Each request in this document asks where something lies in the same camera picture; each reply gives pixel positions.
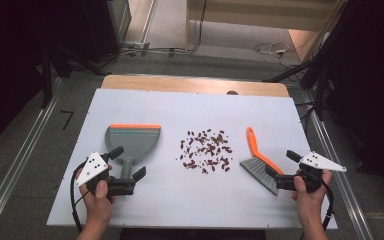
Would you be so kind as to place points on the orange brush with grey bristles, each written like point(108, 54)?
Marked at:
point(253, 146)

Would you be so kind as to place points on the person's right hand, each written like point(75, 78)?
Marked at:
point(310, 206)

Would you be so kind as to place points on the grey dustpan with orange edge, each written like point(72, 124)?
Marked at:
point(133, 143)

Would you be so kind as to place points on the brown cardboard box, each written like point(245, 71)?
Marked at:
point(303, 41)

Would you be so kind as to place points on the pile of red beans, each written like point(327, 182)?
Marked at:
point(210, 146)

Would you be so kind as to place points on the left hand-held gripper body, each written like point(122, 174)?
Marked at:
point(91, 170)

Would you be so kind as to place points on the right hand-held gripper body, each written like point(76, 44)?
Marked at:
point(323, 162)

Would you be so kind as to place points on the person's left hand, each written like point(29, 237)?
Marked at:
point(97, 206)

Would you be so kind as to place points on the black stand legs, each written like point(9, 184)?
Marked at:
point(320, 93)
point(47, 83)

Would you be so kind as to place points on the black curtain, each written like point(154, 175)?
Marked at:
point(13, 50)
point(373, 83)

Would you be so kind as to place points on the grey cabinet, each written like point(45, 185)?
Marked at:
point(120, 16)

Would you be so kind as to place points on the metal floor rail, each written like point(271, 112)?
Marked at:
point(340, 186)
point(20, 156)

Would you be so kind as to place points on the grey power strip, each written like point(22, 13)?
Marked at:
point(136, 45)

